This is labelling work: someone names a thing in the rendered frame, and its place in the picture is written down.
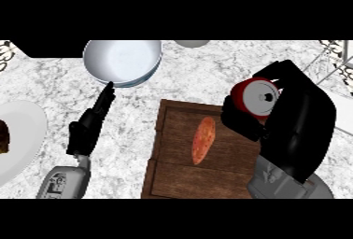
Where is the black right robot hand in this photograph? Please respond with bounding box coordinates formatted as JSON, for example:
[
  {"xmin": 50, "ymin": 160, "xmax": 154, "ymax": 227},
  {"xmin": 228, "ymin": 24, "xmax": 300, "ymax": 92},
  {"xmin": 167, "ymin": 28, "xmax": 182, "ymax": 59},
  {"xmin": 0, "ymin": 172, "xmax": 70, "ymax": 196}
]
[{"xmin": 219, "ymin": 59, "xmax": 338, "ymax": 185}]

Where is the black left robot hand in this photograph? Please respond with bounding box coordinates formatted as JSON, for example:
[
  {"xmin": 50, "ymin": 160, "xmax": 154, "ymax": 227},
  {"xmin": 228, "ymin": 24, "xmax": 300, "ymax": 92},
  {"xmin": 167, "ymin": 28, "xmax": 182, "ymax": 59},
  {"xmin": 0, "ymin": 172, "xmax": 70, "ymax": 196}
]
[{"xmin": 65, "ymin": 81, "xmax": 117, "ymax": 157}]

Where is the red can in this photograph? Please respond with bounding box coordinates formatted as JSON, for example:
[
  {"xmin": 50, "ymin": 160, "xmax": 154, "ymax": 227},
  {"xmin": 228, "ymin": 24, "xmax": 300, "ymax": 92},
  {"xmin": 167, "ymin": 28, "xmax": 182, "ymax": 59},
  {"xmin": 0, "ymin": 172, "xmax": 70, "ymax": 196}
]
[{"xmin": 231, "ymin": 77, "xmax": 281, "ymax": 120}]

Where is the brown wooden tray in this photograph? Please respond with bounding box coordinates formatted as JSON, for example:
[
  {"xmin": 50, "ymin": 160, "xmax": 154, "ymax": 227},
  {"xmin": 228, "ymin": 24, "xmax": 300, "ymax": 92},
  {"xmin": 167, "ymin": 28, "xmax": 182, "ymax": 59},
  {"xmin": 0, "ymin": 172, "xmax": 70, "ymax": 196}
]
[{"xmin": 139, "ymin": 99, "xmax": 263, "ymax": 200}]

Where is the white plate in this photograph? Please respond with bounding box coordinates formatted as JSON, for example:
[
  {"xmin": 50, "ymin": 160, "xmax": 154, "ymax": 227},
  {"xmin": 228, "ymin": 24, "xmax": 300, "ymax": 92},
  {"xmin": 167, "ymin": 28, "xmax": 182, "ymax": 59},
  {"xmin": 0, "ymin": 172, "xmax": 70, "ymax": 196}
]
[{"xmin": 0, "ymin": 100, "xmax": 50, "ymax": 188}]

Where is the brown food piece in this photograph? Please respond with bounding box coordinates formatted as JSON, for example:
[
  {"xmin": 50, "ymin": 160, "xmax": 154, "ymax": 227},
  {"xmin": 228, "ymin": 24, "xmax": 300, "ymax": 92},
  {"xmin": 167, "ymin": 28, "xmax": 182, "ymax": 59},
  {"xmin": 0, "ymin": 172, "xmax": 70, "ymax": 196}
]
[{"xmin": 0, "ymin": 119, "xmax": 10, "ymax": 155}]

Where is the orange sweet potato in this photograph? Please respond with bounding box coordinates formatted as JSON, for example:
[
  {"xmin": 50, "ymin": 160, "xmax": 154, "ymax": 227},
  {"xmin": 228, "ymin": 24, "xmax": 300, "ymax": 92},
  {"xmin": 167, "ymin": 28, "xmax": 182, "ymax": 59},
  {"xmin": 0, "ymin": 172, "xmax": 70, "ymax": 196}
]
[{"xmin": 191, "ymin": 116, "xmax": 219, "ymax": 166}]

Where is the white bowl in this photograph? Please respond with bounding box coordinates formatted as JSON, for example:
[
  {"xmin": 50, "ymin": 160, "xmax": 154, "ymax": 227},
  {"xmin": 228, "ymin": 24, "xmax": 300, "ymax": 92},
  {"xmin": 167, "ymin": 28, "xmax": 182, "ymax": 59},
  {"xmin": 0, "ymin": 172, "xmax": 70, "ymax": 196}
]
[{"xmin": 81, "ymin": 40, "xmax": 164, "ymax": 89}]

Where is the black appliance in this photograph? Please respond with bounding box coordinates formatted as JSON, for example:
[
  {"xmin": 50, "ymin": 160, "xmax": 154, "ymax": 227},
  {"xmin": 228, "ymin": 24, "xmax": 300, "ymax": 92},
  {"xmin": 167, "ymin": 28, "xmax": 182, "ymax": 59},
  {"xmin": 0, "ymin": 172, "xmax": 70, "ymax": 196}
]
[{"xmin": 10, "ymin": 40, "xmax": 92, "ymax": 59}]

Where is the ornate metal rack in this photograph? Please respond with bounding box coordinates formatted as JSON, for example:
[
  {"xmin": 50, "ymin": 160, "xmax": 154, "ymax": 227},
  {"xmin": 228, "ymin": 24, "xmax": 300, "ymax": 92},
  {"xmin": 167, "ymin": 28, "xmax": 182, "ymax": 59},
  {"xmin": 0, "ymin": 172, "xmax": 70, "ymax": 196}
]
[{"xmin": 0, "ymin": 40, "xmax": 16, "ymax": 73}]

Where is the grey round object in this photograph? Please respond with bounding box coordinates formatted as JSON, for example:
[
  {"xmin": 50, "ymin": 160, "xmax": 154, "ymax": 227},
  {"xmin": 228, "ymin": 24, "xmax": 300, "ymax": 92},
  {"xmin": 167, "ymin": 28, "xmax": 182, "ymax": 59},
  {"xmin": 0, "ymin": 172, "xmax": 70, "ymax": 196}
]
[{"xmin": 173, "ymin": 40, "xmax": 213, "ymax": 49}]

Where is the wire tiered shelf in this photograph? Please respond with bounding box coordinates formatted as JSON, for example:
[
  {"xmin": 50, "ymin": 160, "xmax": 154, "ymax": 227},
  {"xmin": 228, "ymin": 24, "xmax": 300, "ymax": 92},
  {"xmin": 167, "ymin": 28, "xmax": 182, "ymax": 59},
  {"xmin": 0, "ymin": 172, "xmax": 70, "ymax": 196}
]
[{"xmin": 301, "ymin": 40, "xmax": 353, "ymax": 136}]

